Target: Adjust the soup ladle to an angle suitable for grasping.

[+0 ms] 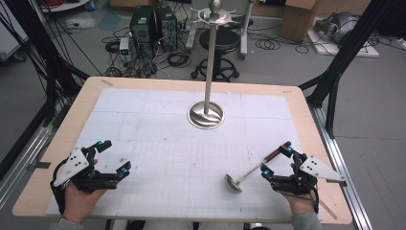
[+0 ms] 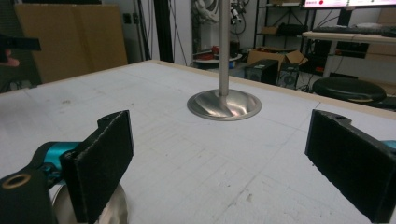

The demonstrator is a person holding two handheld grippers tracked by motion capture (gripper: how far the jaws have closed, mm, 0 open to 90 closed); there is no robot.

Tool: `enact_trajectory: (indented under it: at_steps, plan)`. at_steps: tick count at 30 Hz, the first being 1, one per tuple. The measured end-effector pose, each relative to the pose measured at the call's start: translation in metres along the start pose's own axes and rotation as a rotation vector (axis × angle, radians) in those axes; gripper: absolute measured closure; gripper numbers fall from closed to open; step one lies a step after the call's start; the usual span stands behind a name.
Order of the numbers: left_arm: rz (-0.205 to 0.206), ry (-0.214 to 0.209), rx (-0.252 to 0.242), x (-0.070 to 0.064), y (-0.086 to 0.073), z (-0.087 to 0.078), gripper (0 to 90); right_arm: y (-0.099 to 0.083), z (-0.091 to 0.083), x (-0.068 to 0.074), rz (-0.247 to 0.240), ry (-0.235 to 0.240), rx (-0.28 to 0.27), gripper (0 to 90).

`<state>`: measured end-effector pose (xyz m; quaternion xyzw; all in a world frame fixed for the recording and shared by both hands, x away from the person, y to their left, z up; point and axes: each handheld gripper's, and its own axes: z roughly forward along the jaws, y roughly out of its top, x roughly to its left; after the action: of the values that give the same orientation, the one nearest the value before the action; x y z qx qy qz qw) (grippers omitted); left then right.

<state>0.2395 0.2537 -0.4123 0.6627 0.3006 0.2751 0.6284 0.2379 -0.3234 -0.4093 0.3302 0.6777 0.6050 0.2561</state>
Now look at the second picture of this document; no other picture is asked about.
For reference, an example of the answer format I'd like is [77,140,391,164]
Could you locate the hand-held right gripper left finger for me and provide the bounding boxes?
[60,109,135,224]

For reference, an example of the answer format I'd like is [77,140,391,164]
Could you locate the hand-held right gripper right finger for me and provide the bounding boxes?
[304,108,396,224]

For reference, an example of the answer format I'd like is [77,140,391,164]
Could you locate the metal utensil stand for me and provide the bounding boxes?
[186,0,262,122]

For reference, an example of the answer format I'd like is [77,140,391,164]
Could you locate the brown cardboard panel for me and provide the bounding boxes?
[13,3,129,84]

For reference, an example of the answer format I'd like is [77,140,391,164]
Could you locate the black round stool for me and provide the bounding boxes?
[312,77,388,105]

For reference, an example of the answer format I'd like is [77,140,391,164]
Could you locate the white grid mat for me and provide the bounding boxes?
[0,60,396,224]

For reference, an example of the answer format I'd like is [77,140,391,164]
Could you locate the black computer tower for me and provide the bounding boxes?
[277,71,300,91]
[245,59,279,86]

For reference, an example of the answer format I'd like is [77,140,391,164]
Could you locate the white desk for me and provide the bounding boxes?
[302,30,396,78]

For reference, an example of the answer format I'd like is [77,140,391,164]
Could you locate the black keyboard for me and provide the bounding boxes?
[312,26,396,37]

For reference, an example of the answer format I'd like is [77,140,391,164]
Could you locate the open cardboard box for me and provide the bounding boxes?
[247,46,309,72]

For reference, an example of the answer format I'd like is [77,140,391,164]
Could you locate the black metal shelf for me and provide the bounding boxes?
[253,0,312,50]

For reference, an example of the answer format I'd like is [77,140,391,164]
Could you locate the round white table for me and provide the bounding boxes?
[192,53,243,69]

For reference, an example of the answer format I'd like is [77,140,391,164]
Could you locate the monitor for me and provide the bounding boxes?
[303,0,396,9]

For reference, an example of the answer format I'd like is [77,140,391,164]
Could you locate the white machine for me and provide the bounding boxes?
[191,0,220,24]

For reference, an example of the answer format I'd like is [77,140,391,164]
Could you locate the black frame post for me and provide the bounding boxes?
[153,0,175,63]

